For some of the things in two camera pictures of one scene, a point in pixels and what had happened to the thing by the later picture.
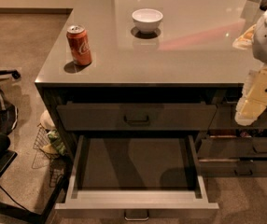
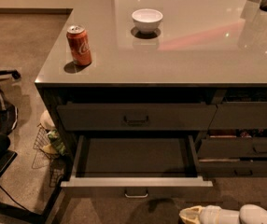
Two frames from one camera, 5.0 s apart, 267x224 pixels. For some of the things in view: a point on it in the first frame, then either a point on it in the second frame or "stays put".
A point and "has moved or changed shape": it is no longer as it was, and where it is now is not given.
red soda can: (78, 44) stays put
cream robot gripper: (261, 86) -> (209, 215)
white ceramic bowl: (147, 20) stays put
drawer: (135, 177) has moved or changed shape
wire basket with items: (49, 148) stays put
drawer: (137, 117) stays put
